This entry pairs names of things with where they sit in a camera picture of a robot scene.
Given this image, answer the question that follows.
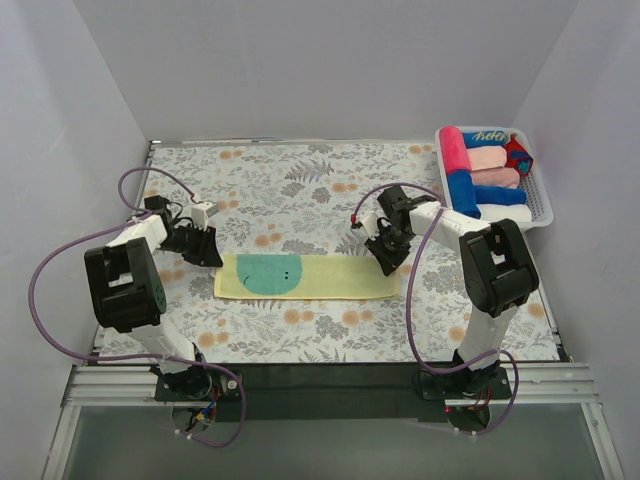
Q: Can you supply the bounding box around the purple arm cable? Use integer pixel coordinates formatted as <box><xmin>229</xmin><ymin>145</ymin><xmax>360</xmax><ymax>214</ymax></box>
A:
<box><xmin>350</xmin><ymin>182</ymin><xmax>517</xmax><ymax>437</ymax></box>
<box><xmin>27</xmin><ymin>167</ymin><xmax>249</xmax><ymax>449</ymax></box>

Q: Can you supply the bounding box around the white plastic basket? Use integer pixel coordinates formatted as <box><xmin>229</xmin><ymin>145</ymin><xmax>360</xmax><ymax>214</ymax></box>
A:
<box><xmin>435</xmin><ymin>126</ymin><xmax>554</xmax><ymax>231</ymax></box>

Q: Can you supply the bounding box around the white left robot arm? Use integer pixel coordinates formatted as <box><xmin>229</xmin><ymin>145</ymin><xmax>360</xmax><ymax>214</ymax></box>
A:
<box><xmin>84</xmin><ymin>195</ymin><xmax>223</xmax><ymax>400</ymax></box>

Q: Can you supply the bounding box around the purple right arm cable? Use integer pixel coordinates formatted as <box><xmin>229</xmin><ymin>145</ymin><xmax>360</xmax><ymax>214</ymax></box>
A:
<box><xmin>350</xmin><ymin>182</ymin><xmax>517</xmax><ymax>437</ymax></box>

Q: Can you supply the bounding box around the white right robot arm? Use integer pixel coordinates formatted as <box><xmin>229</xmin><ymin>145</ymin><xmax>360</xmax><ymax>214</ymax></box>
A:
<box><xmin>350</xmin><ymin>182</ymin><xmax>539</xmax><ymax>398</ymax></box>

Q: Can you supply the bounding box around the aluminium front rail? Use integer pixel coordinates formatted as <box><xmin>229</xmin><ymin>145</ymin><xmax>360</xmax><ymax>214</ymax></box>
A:
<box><xmin>63</xmin><ymin>362</ymin><xmax>599</xmax><ymax>406</ymax></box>

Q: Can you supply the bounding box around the hot pink rolled towel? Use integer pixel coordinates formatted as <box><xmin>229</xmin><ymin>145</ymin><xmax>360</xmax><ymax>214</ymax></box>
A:
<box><xmin>439</xmin><ymin>126</ymin><xmax>471</xmax><ymax>175</ymax></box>

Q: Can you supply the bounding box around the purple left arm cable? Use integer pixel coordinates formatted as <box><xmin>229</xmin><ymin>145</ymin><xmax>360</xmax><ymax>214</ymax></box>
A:
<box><xmin>27</xmin><ymin>167</ymin><xmax>249</xmax><ymax>449</ymax></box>

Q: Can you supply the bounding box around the dusty pink rolled towel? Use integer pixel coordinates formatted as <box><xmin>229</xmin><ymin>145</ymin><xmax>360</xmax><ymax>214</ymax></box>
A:
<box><xmin>471</xmin><ymin>167</ymin><xmax>520</xmax><ymax>189</ymax></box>

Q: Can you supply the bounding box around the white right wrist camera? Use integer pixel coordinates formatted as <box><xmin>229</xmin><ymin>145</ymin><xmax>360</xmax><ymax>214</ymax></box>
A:
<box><xmin>350</xmin><ymin>212</ymin><xmax>381</xmax><ymax>239</ymax></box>

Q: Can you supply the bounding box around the blue lettered rolled towel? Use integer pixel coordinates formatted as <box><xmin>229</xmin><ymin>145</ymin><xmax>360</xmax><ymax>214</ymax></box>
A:
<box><xmin>462</xmin><ymin>129</ymin><xmax>511</xmax><ymax>149</ymax></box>

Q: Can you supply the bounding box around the light pink rolled towel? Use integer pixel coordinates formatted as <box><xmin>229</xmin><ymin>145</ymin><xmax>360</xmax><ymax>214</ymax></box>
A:
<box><xmin>467</xmin><ymin>146</ymin><xmax>507</xmax><ymax>171</ymax></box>

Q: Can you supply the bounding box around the green yellow cloth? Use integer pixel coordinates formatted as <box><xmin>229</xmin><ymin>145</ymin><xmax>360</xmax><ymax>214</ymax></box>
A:
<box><xmin>214</xmin><ymin>254</ymin><xmax>400</xmax><ymax>300</ymax></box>

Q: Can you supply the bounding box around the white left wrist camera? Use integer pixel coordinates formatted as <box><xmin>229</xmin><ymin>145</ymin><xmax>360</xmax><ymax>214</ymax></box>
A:
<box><xmin>190</xmin><ymin>201</ymin><xmax>219</xmax><ymax>230</ymax></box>

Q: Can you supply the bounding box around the white rolled towel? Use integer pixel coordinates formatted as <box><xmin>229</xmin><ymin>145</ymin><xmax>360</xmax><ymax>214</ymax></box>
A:
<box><xmin>478</xmin><ymin>204</ymin><xmax>532</xmax><ymax>224</ymax></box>

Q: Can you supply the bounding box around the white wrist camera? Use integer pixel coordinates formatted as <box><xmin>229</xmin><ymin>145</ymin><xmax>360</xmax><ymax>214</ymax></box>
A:
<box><xmin>350</xmin><ymin>212</ymin><xmax>381</xmax><ymax>239</ymax></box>
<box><xmin>190</xmin><ymin>201</ymin><xmax>219</xmax><ymax>230</ymax></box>

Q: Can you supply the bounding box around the red blue patterned cloth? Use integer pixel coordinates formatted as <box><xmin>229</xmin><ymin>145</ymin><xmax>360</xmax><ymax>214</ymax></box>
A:
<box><xmin>504</xmin><ymin>134</ymin><xmax>534</xmax><ymax>177</ymax></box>

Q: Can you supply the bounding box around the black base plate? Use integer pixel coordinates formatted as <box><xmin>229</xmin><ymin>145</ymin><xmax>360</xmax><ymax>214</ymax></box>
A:
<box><xmin>153</xmin><ymin>363</ymin><xmax>512</xmax><ymax>424</ymax></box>

